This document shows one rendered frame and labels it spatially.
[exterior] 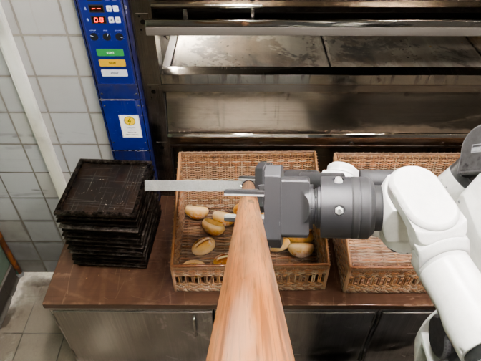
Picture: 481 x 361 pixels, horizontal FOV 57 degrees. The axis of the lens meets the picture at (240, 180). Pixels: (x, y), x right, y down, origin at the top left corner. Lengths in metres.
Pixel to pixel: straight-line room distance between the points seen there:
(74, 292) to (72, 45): 0.87
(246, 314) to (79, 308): 1.61
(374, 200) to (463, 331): 0.19
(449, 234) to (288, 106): 1.20
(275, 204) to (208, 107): 1.11
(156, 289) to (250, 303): 1.53
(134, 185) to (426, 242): 1.23
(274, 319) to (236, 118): 1.56
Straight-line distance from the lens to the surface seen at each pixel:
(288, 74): 1.63
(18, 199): 2.24
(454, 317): 0.56
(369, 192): 0.62
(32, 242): 2.46
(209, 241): 1.74
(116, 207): 1.59
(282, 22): 1.38
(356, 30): 1.43
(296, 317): 1.74
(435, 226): 0.58
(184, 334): 1.85
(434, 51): 1.92
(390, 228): 0.65
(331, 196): 0.61
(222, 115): 1.71
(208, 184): 1.18
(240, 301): 0.18
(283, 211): 0.63
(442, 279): 0.58
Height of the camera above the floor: 1.98
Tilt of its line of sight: 43 degrees down
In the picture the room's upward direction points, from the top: straight up
